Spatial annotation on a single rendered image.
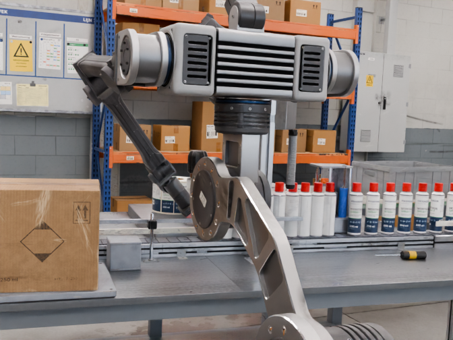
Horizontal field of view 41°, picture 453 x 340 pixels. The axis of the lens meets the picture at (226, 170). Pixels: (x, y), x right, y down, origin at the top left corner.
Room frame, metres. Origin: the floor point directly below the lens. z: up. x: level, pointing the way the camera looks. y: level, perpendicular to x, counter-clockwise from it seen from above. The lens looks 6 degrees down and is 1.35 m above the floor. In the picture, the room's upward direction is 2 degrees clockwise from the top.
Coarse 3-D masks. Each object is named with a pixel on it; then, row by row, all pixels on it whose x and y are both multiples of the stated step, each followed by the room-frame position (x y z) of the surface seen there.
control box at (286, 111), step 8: (280, 104) 2.02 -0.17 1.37; (288, 104) 2.02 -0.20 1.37; (296, 104) 2.16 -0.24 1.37; (280, 112) 2.02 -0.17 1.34; (288, 112) 2.03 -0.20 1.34; (296, 112) 2.16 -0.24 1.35; (280, 120) 2.02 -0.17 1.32; (288, 120) 2.03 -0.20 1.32; (280, 128) 2.02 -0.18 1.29; (288, 128) 2.04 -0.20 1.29
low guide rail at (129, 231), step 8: (104, 232) 2.04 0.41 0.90; (112, 232) 2.05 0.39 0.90; (120, 232) 2.06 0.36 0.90; (128, 232) 2.06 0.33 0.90; (136, 232) 2.07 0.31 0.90; (144, 232) 2.08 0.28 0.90; (160, 232) 2.10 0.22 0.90; (168, 232) 2.11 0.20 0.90; (176, 232) 2.12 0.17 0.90; (184, 232) 2.13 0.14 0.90; (192, 232) 2.13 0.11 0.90
